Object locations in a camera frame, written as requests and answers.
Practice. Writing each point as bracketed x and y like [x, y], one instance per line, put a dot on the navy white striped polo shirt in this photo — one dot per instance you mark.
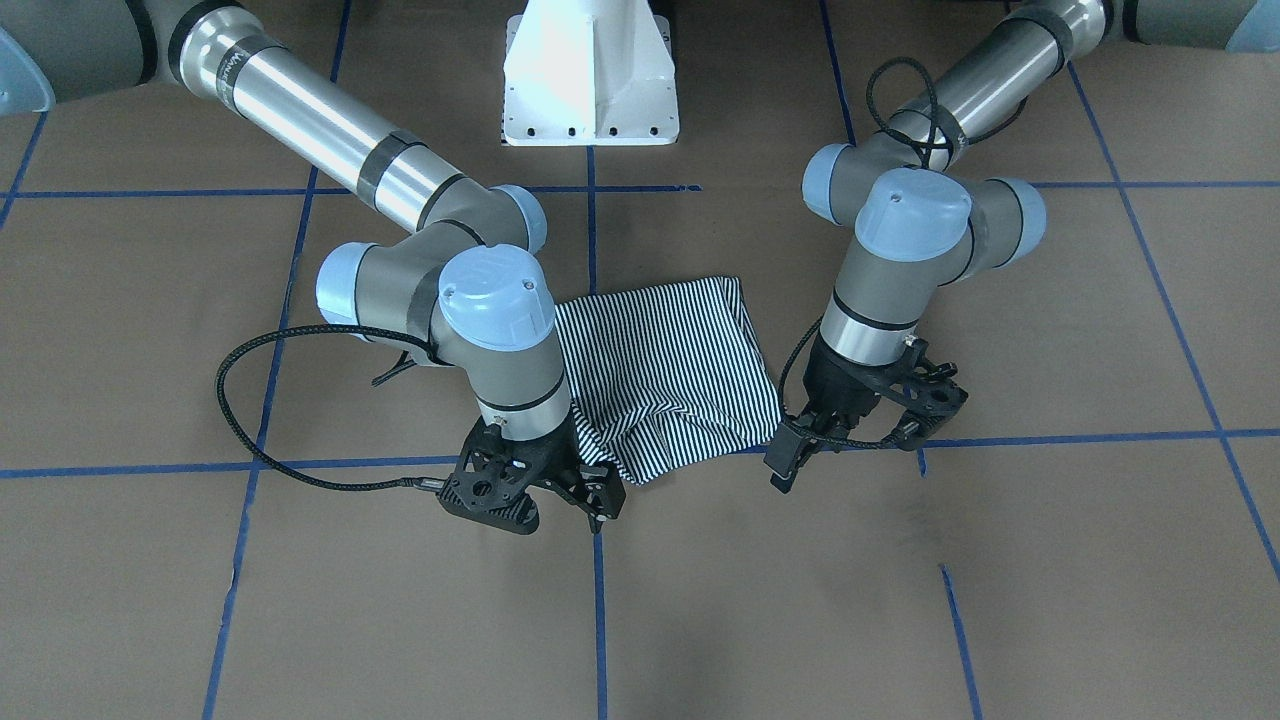
[666, 376]

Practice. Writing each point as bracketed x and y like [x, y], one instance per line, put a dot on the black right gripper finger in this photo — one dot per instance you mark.
[598, 490]

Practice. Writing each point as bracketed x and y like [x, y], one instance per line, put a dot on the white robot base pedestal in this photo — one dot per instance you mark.
[590, 73]

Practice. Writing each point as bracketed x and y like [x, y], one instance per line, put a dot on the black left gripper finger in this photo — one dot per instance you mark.
[789, 449]

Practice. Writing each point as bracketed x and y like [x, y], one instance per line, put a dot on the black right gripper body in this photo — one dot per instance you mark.
[556, 459]

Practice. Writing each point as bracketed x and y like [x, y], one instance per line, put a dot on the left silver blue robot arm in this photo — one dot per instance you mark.
[916, 227]

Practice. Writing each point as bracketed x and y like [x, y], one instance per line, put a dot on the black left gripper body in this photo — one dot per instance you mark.
[838, 385]

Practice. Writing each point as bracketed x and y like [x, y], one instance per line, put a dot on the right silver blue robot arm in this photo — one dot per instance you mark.
[147, 233]

